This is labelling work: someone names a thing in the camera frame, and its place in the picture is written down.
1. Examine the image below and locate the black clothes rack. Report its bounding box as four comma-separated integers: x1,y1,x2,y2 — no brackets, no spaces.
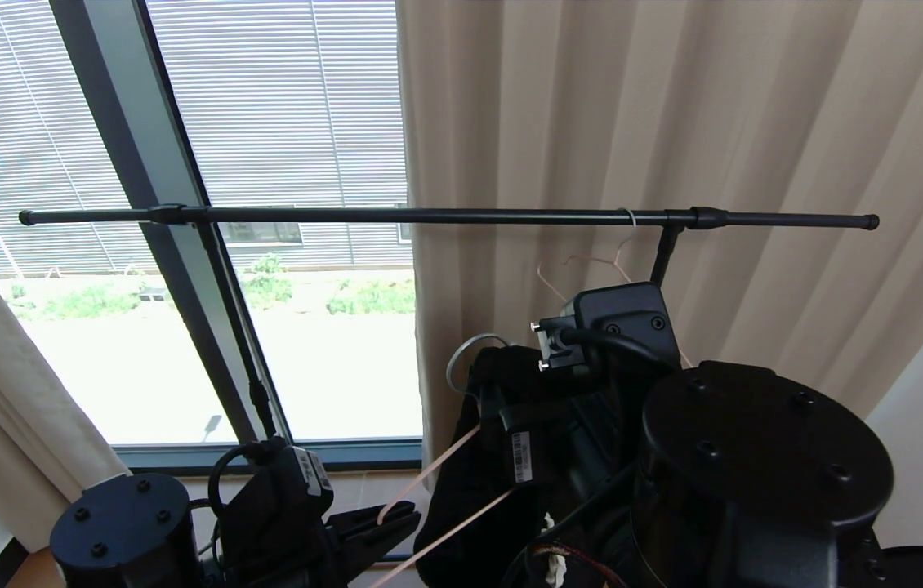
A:
18,204,881,564

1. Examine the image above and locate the window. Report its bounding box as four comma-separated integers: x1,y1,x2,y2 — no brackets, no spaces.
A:
0,0,426,474

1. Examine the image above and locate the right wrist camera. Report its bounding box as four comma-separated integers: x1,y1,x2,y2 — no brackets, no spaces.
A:
531,282,683,378

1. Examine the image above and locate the pink clothes hanger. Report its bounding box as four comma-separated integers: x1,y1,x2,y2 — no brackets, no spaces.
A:
537,208,695,368
368,333,521,588

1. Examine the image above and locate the black cable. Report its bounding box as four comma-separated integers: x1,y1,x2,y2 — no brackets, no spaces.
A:
207,439,268,522

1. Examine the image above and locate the black garment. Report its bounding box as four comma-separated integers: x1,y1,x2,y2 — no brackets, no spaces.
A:
414,345,642,588

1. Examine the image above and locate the beige curtain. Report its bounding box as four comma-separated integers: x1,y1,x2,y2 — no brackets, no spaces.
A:
396,0,923,491

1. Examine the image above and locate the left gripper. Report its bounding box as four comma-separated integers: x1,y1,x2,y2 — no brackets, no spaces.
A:
216,448,348,588

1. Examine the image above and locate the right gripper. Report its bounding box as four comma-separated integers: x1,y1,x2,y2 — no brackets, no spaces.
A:
498,392,642,499

